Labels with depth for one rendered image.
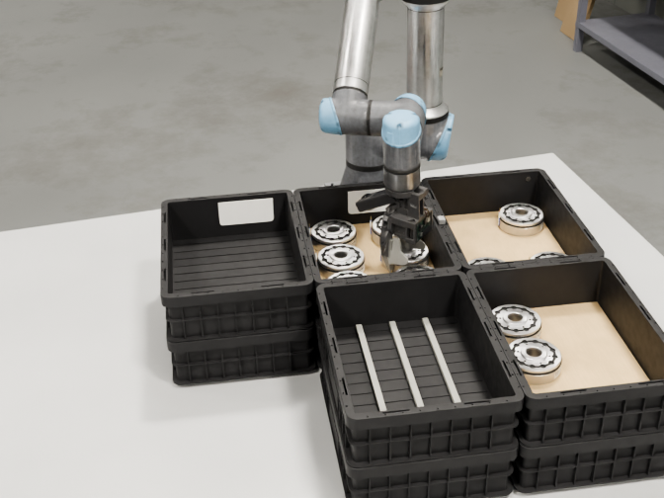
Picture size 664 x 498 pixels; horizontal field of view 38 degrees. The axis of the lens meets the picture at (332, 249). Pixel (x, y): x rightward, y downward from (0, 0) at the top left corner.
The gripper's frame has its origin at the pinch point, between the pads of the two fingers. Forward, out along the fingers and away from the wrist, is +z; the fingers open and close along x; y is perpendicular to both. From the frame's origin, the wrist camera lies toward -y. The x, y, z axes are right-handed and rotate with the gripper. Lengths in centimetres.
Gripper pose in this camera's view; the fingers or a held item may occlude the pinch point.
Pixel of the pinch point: (395, 260)
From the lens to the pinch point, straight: 210.1
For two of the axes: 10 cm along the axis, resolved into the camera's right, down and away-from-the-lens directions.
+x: 5.9, -4.8, 6.4
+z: 0.6, 8.2, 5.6
